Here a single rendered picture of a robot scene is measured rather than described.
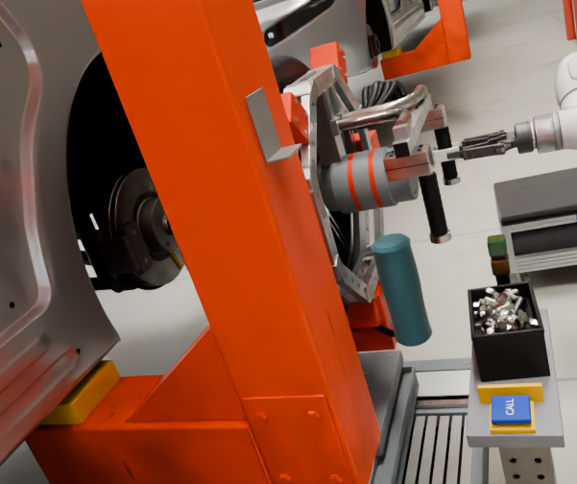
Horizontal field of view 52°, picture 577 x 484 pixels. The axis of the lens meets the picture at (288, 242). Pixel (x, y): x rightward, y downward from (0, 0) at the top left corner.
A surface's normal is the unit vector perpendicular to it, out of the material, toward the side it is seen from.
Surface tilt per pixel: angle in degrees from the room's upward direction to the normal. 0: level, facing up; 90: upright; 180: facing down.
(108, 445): 90
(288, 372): 90
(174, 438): 90
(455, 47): 90
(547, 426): 0
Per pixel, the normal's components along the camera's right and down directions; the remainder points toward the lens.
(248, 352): -0.30, 0.43
